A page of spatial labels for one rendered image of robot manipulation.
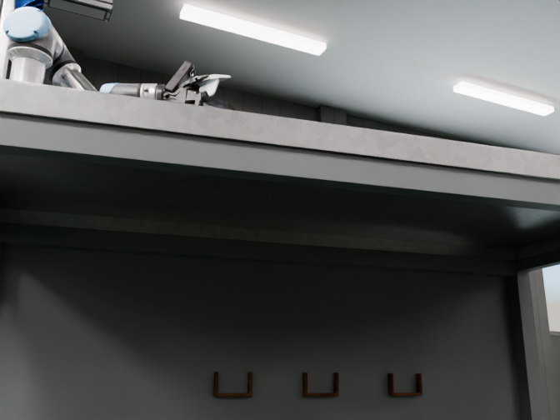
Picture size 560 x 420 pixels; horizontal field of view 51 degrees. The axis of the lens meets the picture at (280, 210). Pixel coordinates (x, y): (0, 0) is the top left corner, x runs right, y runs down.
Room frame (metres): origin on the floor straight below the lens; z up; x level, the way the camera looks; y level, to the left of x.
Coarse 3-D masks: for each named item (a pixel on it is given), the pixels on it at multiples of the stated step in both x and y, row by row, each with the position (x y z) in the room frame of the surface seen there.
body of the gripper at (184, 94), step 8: (160, 88) 1.39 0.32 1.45; (184, 88) 1.39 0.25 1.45; (192, 88) 1.40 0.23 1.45; (160, 96) 1.40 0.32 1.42; (168, 96) 1.42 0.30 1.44; (176, 96) 1.41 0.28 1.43; (184, 96) 1.39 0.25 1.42; (192, 96) 1.40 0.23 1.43; (200, 96) 1.39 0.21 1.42; (192, 104) 1.40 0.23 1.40; (200, 104) 1.40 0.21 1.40
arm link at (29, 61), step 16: (16, 16) 1.36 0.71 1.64; (32, 16) 1.36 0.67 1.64; (16, 32) 1.36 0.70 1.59; (32, 32) 1.36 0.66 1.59; (48, 32) 1.39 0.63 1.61; (16, 48) 1.37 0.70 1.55; (32, 48) 1.38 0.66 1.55; (48, 48) 1.41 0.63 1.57; (16, 64) 1.39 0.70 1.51; (32, 64) 1.39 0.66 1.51; (48, 64) 1.44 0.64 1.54; (16, 80) 1.38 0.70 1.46; (32, 80) 1.40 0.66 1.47
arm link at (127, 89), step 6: (108, 84) 1.40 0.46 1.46; (114, 84) 1.40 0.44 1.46; (120, 84) 1.40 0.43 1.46; (126, 84) 1.40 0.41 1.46; (132, 84) 1.40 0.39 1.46; (138, 84) 1.40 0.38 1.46; (102, 90) 1.39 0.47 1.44; (108, 90) 1.39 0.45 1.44; (114, 90) 1.39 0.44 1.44; (120, 90) 1.39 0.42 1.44; (126, 90) 1.39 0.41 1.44; (132, 90) 1.39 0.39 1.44; (138, 90) 1.39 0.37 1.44; (132, 96) 1.39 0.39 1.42; (138, 96) 1.39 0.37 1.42
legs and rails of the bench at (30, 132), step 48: (0, 144) 0.62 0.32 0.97; (48, 144) 0.63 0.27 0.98; (96, 144) 0.65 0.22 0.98; (144, 144) 0.67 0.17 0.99; (192, 144) 0.68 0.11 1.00; (240, 144) 0.70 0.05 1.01; (384, 192) 0.79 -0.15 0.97; (432, 192) 0.79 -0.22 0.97; (480, 192) 0.80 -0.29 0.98; (528, 192) 0.83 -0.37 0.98
